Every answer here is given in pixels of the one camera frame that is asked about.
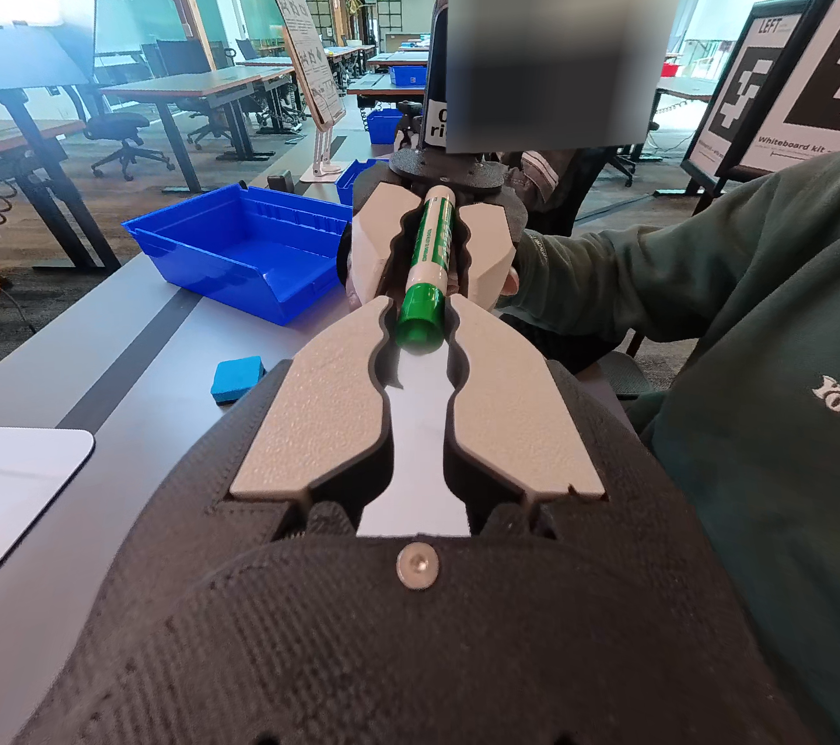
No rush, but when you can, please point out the black office chair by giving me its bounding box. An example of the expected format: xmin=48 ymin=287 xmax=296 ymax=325
xmin=604 ymin=120 xmax=661 ymax=188
xmin=82 ymin=112 xmax=177 ymax=182

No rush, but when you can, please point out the green dry erase marker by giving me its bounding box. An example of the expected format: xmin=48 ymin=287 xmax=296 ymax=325
xmin=403 ymin=185 xmax=458 ymax=300

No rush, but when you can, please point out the person's right hand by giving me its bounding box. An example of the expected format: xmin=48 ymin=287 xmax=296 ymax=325
xmin=344 ymin=262 xmax=522 ymax=311

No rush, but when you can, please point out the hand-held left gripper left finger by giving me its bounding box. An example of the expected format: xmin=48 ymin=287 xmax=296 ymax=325
xmin=230 ymin=295 xmax=396 ymax=506

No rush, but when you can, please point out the person's green sweatshirt torso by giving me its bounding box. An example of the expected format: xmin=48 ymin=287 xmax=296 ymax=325
xmin=626 ymin=153 xmax=840 ymax=733

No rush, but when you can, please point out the blue foam eraser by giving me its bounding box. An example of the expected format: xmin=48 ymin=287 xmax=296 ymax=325
xmin=210 ymin=357 xmax=266 ymax=405

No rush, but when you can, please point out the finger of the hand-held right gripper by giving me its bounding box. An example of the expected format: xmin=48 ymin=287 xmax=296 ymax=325
xmin=456 ymin=202 xmax=519 ymax=309
xmin=351 ymin=179 xmax=424 ymax=300

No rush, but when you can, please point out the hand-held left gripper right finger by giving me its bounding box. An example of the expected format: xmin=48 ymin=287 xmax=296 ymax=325
xmin=443 ymin=295 xmax=606 ymax=508

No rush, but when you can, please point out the black tape strip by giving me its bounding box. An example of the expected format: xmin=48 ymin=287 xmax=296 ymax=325
xmin=56 ymin=289 xmax=204 ymax=431

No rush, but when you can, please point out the wooden top desk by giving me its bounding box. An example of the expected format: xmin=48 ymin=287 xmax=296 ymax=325
xmin=0 ymin=118 xmax=122 ymax=273
xmin=98 ymin=66 xmax=296 ymax=195

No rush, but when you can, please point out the printed instruction sign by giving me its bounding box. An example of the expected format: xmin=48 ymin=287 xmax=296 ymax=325
xmin=223 ymin=0 xmax=347 ymax=128

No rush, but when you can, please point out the large black white tag sign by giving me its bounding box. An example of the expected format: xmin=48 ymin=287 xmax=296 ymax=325
xmin=715 ymin=0 xmax=840 ymax=182

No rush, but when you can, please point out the small black white tag sign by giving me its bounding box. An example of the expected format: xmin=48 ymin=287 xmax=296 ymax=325
xmin=680 ymin=0 xmax=815 ymax=182

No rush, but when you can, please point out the green marker cap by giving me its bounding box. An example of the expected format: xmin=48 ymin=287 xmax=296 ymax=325
xmin=394 ymin=286 xmax=448 ymax=356

